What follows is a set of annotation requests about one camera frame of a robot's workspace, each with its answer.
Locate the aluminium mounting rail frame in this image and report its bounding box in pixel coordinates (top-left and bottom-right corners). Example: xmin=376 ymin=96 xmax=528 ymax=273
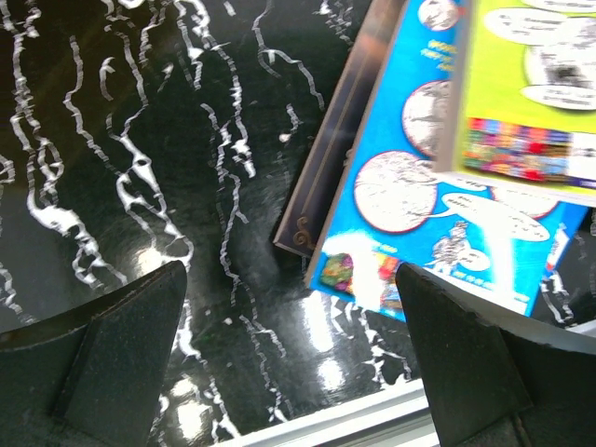
xmin=227 ymin=320 xmax=596 ymax=447

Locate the lime green comic paperback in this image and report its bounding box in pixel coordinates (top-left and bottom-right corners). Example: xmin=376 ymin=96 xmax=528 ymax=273
xmin=434 ymin=1 xmax=595 ymax=206

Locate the blue comic paperback book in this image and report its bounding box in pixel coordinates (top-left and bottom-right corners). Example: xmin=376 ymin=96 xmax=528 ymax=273
xmin=305 ymin=1 xmax=587 ymax=321

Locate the dark Tale of Two Cities book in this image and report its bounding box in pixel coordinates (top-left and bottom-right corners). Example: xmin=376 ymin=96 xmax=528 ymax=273
xmin=273 ymin=1 xmax=405 ymax=257

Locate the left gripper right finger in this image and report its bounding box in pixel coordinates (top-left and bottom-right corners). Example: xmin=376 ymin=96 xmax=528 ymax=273
xmin=396 ymin=264 xmax=595 ymax=446

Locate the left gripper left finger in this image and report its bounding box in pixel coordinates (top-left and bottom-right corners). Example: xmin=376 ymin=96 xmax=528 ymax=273
xmin=1 ymin=261 xmax=187 ymax=446

